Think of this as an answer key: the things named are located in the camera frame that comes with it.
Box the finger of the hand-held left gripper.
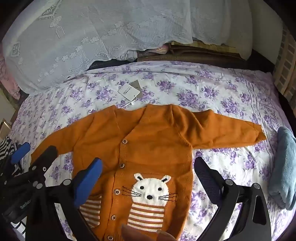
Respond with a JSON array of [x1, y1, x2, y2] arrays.
[[14, 146, 58, 189], [0, 142, 31, 184]]

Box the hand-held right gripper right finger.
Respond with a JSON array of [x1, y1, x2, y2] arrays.
[[194, 156, 271, 241]]

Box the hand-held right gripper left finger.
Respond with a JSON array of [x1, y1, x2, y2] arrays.
[[25, 158, 103, 241]]

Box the orange knitted cat cardigan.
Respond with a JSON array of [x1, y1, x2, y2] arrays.
[[30, 103, 267, 241]]

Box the person's right hand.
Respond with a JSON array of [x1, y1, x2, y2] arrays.
[[121, 224, 176, 241]]

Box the black white striped cloth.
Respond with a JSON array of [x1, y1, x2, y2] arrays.
[[0, 136, 25, 178]]

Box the blue-grey folded towel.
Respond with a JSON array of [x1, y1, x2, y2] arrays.
[[268, 126, 296, 210]]

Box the pink patterned cloth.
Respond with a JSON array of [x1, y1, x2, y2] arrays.
[[0, 44, 22, 100]]

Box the purple floral bed sheet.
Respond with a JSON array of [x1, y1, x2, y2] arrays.
[[9, 61, 292, 241]]

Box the white paper hang tag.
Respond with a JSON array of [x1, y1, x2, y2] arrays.
[[118, 84, 141, 102]]

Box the pale grey garment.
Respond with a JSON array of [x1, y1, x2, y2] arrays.
[[119, 50, 139, 62]]

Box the white lace cloth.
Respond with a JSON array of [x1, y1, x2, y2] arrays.
[[1, 0, 194, 93]]

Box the pink striped garment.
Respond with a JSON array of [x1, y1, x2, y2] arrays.
[[139, 45, 170, 55]]

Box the white plain cloth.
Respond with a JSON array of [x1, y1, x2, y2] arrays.
[[190, 0, 253, 59]]

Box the dark wooden bed frame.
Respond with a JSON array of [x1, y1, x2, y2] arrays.
[[251, 49, 296, 130]]

